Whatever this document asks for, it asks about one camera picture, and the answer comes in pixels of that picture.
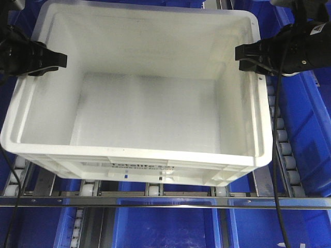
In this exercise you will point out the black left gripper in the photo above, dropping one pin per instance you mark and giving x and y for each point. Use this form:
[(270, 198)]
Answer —
[(16, 50)]

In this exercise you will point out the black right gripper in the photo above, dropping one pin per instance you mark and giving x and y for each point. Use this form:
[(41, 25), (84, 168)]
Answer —
[(309, 49)]

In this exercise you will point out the white plastic tote bin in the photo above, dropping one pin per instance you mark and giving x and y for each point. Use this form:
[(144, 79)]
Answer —
[(150, 94)]

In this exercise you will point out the blue bin right shelf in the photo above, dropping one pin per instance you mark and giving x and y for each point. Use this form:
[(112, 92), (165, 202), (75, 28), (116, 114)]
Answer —
[(305, 107)]

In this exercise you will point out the metal front bar right shelf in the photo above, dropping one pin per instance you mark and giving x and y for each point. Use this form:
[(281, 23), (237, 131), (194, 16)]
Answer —
[(171, 202)]

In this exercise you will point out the blue bin lower centre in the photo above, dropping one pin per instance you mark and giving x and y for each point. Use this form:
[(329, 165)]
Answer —
[(166, 227)]

